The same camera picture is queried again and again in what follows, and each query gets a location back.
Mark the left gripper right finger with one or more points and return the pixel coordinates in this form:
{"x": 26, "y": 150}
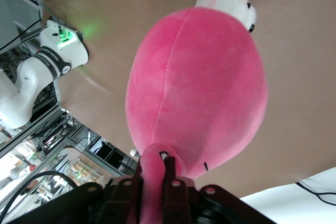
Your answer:
{"x": 176, "y": 197}

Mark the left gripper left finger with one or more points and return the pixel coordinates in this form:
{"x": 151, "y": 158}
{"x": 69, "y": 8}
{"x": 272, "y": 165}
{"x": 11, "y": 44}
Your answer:
{"x": 123, "y": 197}

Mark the round pink plush toy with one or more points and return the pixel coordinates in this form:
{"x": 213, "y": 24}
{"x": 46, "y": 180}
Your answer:
{"x": 197, "y": 90}

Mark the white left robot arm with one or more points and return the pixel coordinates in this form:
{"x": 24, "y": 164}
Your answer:
{"x": 26, "y": 82}

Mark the pink white dog plush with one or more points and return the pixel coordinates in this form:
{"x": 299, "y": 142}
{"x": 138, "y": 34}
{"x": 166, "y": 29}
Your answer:
{"x": 225, "y": 1}

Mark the grey metal cabinet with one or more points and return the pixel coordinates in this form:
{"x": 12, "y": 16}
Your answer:
{"x": 15, "y": 11}

